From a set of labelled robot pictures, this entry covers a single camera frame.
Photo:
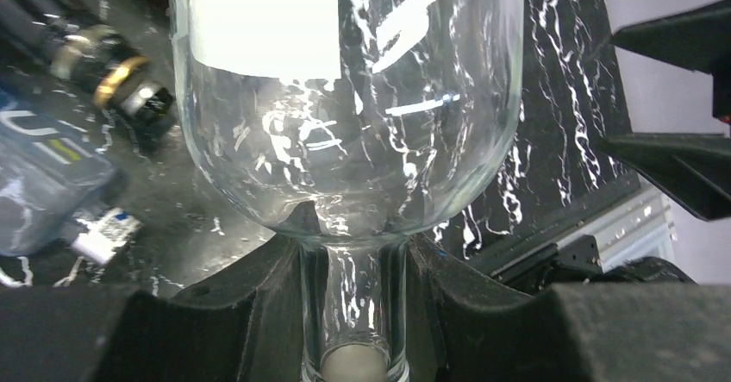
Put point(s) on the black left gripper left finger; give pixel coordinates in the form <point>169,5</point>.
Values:
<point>241,324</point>

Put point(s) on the blue square glass bottle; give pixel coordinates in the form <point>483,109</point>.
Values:
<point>57,189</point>

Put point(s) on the clear round glass bottle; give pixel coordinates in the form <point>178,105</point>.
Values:
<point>349,125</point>

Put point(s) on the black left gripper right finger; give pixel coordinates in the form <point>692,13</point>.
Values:
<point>464,326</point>

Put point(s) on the dark bottle brown label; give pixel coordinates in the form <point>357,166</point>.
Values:
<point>78,47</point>

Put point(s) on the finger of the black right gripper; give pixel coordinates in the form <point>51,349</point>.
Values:
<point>696,40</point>
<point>692,169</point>

